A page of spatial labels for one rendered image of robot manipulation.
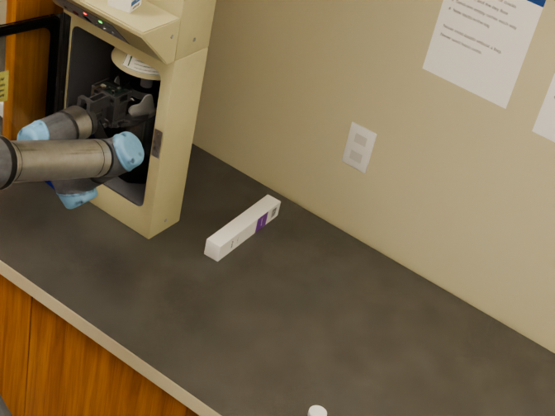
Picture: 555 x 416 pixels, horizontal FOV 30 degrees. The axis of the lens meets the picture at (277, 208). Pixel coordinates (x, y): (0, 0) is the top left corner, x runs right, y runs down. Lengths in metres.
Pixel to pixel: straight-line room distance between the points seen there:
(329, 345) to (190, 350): 0.31
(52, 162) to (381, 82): 0.84
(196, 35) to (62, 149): 0.42
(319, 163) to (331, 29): 0.35
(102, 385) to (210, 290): 0.31
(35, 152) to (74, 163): 0.10
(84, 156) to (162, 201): 0.44
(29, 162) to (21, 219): 0.58
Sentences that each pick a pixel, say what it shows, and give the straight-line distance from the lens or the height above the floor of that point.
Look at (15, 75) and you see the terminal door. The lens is 2.33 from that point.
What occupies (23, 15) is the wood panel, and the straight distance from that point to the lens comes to 2.34.
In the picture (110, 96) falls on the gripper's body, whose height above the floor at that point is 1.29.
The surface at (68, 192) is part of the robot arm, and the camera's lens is 2.14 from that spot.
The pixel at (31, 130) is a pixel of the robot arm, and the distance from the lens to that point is 2.13.
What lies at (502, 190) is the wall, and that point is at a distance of 2.34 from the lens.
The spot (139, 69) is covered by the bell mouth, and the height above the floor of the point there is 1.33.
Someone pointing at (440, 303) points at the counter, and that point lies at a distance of 2.45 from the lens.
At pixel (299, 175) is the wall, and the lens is 2.62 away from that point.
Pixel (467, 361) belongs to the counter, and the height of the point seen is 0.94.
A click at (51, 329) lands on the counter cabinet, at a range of 2.35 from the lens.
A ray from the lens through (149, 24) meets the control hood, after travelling 2.06.
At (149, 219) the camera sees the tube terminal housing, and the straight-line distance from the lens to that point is 2.38.
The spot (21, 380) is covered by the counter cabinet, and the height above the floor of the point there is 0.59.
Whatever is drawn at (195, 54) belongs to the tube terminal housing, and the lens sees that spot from 2.20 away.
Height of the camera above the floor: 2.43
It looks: 35 degrees down
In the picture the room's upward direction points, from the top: 13 degrees clockwise
